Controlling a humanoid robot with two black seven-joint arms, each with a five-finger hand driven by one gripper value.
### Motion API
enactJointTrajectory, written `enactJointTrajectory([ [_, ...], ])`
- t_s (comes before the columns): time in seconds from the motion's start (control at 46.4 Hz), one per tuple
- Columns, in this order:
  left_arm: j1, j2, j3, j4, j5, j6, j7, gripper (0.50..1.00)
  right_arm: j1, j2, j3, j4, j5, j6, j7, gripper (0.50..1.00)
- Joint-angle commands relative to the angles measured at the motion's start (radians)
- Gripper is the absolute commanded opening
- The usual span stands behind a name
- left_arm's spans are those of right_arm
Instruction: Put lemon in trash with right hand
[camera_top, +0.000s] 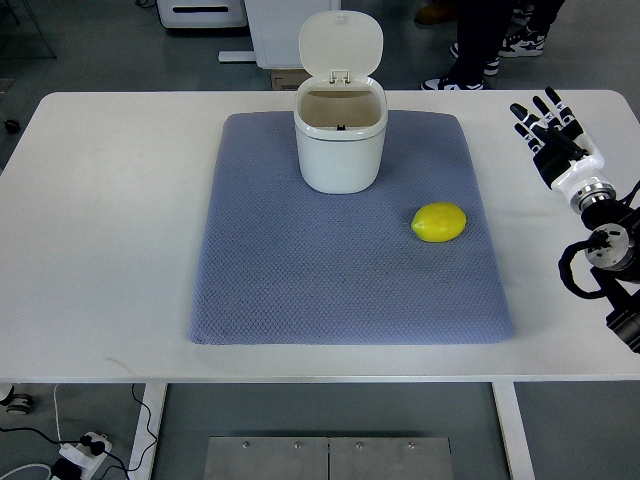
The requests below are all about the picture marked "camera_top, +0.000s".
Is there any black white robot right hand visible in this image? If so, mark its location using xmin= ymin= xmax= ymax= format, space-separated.
xmin=509 ymin=87 xmax=604 ymax=189

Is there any black caster wheel left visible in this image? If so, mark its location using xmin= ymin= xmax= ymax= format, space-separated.
xmin=3 ymin=119 xmax=21 ymax=134

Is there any caster wheel lower left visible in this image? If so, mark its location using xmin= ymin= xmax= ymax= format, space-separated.
xmin=0 ymin=383 xmax=34 ymax=415

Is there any black floor cable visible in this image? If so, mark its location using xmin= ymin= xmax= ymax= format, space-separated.
xmin=0 ymin=383 xmax=159 ymax=480

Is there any white trash bin open lid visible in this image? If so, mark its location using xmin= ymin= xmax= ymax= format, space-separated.
xmin=294 ymin=10 xmax=388 ymax=194

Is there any white appliance with slot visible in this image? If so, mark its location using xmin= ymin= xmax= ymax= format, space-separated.
xmin=156 ymin=0 xmax=248 ymax=29

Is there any white table right leg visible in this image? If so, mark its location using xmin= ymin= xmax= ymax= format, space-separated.
xmin=492 ymin=380 xmax=535 ymax=480

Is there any white cabinet behind table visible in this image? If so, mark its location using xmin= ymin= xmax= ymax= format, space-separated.
xmin=218 ymin=0 xmax=342 ymax=70

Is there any yellow lemon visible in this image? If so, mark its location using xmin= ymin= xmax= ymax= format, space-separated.
xmin=411 ymin=202 xmax=467 ymax=243

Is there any blue textured cloth mat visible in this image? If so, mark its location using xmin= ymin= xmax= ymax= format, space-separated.
xmin=189 ymin=110 xmax=513 ymax=345

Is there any white power strip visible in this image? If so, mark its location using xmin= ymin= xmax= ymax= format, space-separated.
xmin=59 ymin=431 xmax=112 ymax=479

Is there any metal floor plate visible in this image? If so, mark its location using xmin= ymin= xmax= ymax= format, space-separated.
xmin=204 ymin=436 xmax=454 ymax=479

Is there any cardboard box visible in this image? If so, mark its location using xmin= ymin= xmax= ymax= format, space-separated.
xmin=270 ymin=69 xmax=310 ymax=91

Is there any white table left leg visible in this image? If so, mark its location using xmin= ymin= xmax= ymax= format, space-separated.
xmin=127 ymin=383 xmax=168 ymax=480

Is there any white floor cable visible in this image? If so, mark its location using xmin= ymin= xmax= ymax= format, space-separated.
xmin=0 ymin=384 xmax=63 ymax=480

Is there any white table leg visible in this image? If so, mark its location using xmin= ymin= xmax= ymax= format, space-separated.
xmin=127 ymin=383 xmax=168 ymax=480
xmin=492 ymin=380 xmax=535 ymax=480

